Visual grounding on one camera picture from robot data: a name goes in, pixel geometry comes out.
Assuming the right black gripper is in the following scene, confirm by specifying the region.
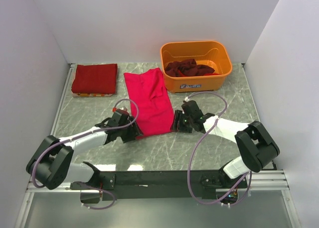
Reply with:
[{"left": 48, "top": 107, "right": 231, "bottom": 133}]
[{"left": 170, "top": 110, "right": 194, "bottom": 133}]

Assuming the pink t shirt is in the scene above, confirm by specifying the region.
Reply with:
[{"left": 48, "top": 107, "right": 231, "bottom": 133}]
[{"left": 124, "top": 68, "right": 174, "bottom": 137}]

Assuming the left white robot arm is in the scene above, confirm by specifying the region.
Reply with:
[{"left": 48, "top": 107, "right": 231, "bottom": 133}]
[{"left": 26, "top": 109, "right": 143, "bottom": 190}]

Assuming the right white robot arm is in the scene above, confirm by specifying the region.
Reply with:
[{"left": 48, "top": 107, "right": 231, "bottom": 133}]
[{"left": 170, "top": 100, "right": 280, "bottom": 189}]

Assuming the black base beam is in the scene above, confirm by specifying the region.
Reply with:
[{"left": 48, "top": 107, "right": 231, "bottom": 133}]
[{"left": 69, "top": 169, "right": 225, "bottom": 201}]

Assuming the dark maroon t shirt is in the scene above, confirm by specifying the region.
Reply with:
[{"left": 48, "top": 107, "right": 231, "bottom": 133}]
[{"left": 164, "top": 59, "right": 215, "bottom": 77}]

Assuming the folded red t shirt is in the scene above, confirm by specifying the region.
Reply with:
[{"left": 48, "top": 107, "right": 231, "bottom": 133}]
[{"left": 71, "top": 64, "right": 118, "bottom": 95}]

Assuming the orange plastic tub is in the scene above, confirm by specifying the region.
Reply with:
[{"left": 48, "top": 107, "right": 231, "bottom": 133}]
[{"left": 160, "top": 41, "right": 233, "bottom": 93}]

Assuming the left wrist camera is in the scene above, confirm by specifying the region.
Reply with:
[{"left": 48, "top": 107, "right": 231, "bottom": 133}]
[{"left": 112, "top": 107, "right": 129, "bottom": 114}]

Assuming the aluminium frame rail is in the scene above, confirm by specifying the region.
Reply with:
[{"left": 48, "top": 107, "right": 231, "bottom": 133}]
[{"left": 14, "top": 63, "right": 77, "bottom": 228}]

